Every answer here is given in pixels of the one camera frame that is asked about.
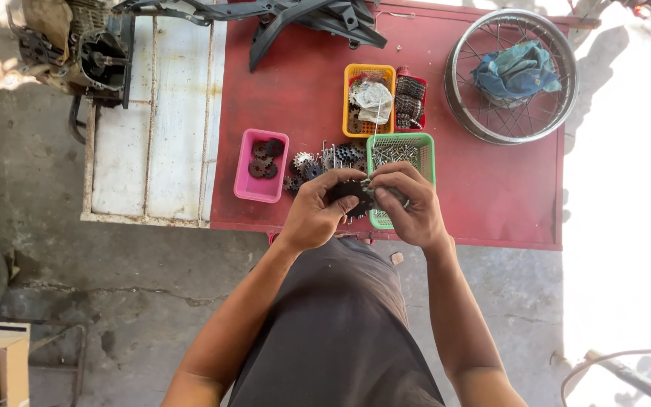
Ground crumpled plastic bag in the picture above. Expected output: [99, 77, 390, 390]
[353, 80, 394, 125]

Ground pile of metal bolts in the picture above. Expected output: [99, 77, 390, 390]
[373, 142, 420, 168]

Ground curved metal tube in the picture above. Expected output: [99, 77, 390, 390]
[561, 348, 651, 407]

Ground metal frame stand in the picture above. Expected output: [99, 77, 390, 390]
[0, 318, 88, 407]

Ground spoked wheel rim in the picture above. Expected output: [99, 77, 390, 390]
[444, 8, 579, 145]

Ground white metal panel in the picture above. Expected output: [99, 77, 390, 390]
[80, 12, 229, 229]

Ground bundle of drive chains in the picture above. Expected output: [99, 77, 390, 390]
[396, 76, 426, 130]

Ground black sprockets in tray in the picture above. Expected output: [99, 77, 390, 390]
[248, 138, 286, 180]

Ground blue cloth rag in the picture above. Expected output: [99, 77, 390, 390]
[471, 40, 562, 104]

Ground red metal table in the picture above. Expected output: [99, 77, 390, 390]
[209, 0, 602, 251]

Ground black plastic motorcycle fairing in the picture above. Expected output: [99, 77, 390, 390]
[112, 0, 388, 73]

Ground green plastic basket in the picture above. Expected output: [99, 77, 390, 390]
[366, 133, 436, 230]

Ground person's right hand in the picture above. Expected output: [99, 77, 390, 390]
[368, 161, 449, 250]

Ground pink plastic tray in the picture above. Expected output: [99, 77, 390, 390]
[233, 128, 290, 204]

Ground person's left hand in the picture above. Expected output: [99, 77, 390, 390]
[280, 168, 368, 253]

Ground grey metal part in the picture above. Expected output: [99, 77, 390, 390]
[361, 178, 410, 210]

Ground black sprocket gear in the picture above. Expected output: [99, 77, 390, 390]
[328, 179, 375, 220]

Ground motorcycle engine block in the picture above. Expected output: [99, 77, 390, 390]
[7, 0, 136, 109]

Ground person's dark shirt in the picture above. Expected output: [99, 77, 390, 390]
[227, 236, 446, 407]

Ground red plastic tray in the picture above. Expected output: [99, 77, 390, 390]
[394, 66, 428, 132]

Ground pile of loose sprockets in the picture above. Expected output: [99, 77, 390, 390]
[282, 141, 368, 197]

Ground yellow plastic basket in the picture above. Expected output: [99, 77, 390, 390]
[342, 63, 397, 139]

